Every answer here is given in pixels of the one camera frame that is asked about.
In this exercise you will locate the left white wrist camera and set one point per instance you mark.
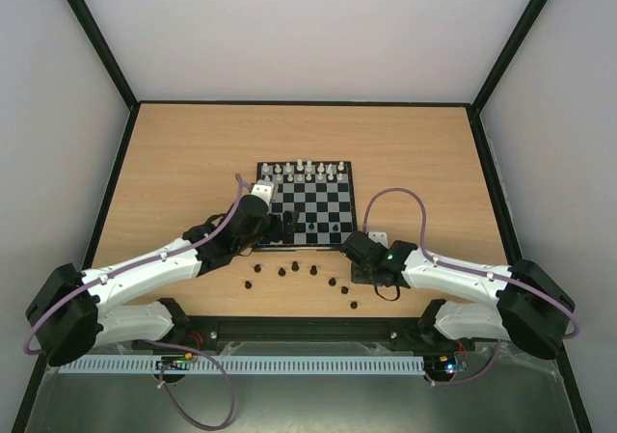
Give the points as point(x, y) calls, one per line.
point(265, 190)

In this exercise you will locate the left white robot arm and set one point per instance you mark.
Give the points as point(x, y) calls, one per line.
point(77, 311)

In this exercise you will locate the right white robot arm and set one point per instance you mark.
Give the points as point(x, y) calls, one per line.
point(519, 303)

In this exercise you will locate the light blue cable duct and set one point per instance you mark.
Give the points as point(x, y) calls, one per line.
point(249, 365)

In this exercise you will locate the black and silver chessboard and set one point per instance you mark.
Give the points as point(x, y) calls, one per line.
point(323, 203)

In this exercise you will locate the black aluminium frame rail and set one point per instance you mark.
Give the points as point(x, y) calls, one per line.
point(211, 333)

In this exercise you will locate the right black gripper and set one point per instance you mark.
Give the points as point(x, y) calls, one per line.
point(351, 244)

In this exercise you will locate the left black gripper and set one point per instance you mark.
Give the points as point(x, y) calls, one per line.
point(288, 225)

